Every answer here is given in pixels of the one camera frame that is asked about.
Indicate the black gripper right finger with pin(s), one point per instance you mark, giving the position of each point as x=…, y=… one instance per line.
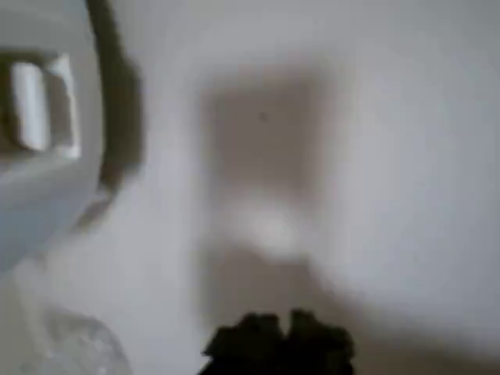
x=320, y=347

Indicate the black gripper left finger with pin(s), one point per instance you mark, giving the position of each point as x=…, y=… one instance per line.
x=250, y=347

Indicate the clear plastic water bottle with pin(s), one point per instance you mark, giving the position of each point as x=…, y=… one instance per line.
x=78, y=343

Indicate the white plastic container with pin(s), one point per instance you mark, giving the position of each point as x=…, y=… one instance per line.
x=39, y=195

